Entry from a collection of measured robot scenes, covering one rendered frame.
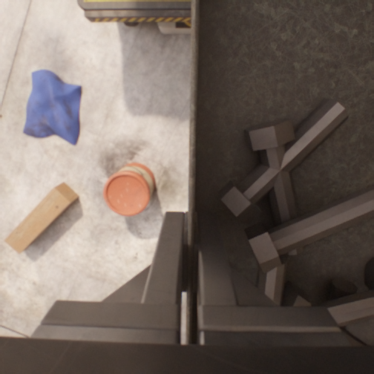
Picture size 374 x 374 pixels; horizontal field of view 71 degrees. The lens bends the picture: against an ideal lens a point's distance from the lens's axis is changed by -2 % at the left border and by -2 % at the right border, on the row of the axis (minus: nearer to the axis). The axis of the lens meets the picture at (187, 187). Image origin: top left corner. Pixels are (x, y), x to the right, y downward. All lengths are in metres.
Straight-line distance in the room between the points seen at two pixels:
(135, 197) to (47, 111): 0.55
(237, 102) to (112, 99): 1.11
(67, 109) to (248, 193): 1.18
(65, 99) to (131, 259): 0.83
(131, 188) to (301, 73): 0.96
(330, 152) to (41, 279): 1.62
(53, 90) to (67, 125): 0.15
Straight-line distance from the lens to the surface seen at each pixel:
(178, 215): 0.15
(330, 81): 0.18
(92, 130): 1.29
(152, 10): 0.94
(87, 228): 1.44
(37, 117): 1.33
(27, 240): 1.48
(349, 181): 0.20
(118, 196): 1.11
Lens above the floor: 1.21
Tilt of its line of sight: 74 degrees down
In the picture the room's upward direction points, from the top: 176 degrees counter-clockwise
